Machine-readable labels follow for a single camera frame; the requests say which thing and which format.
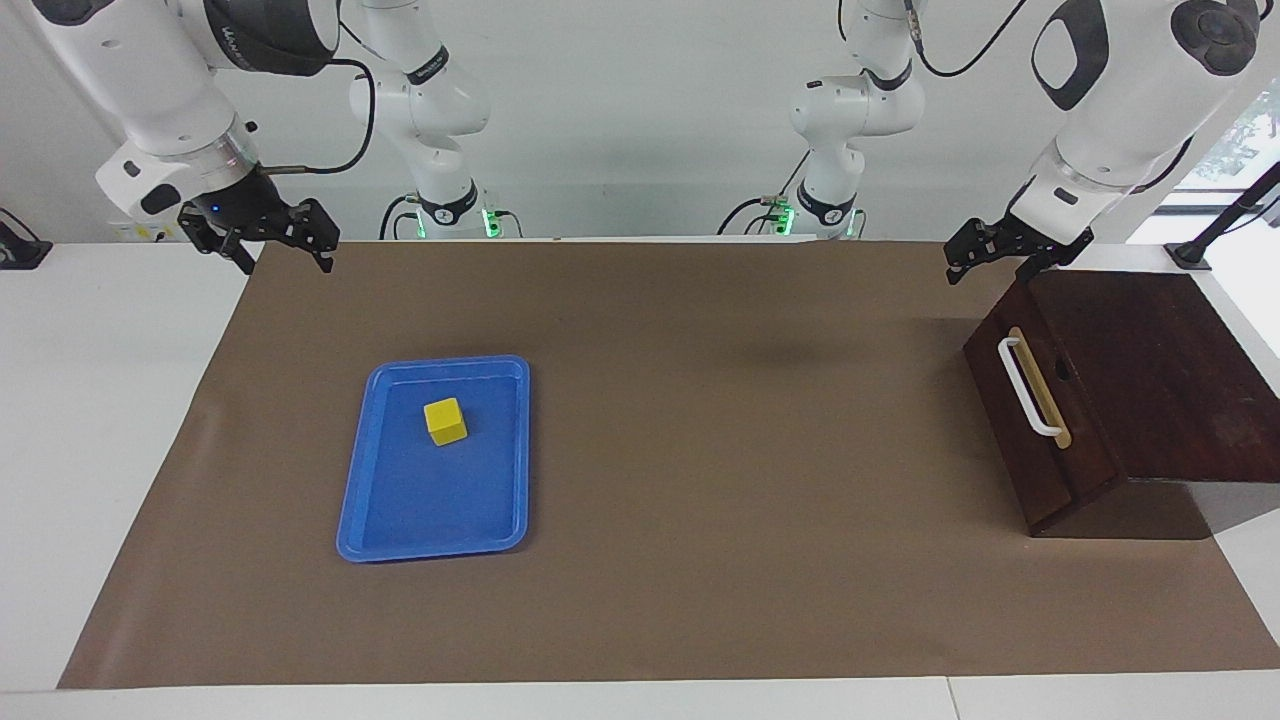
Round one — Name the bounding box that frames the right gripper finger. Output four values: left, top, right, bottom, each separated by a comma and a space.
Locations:
178, 203, 257, 275
283, 198, 342, 274

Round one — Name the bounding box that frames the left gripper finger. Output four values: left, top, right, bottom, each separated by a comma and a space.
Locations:
1015, 248, 1069, 287
944, 218, 1013, 287

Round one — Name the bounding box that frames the wooden drawer with white handle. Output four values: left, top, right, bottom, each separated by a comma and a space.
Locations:
963, 272, 1129, 538

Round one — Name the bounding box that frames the yellow block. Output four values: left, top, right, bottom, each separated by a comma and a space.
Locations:
423, 397, 468, 447

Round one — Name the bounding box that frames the dark wooden drawer cabinet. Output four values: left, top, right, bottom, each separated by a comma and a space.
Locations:
1028, 268, 1280, 541

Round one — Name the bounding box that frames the black clamp stand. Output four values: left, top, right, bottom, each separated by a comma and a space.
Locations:
1165, 160, 1280, 273

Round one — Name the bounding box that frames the blue plastic tray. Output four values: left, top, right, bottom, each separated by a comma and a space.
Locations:
336, 355, 531, 564

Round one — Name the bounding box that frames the brown paper table mat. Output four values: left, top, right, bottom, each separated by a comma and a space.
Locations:
57, 238, 1280, 691

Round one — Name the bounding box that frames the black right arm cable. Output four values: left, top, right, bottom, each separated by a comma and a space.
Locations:
255, 58, 377, 176

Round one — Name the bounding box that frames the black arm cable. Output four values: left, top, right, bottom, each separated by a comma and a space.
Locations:
903, 0, 1031, 79
255, 58, 377, 176

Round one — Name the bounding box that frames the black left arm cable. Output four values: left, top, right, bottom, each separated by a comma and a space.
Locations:
903, 0, 1031, 79

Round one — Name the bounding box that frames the black desk mount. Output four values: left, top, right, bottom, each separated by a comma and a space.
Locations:
0, 208, 53, 271

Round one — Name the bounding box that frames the black left base cable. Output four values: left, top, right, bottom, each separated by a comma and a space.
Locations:
717, 150, 813, 237

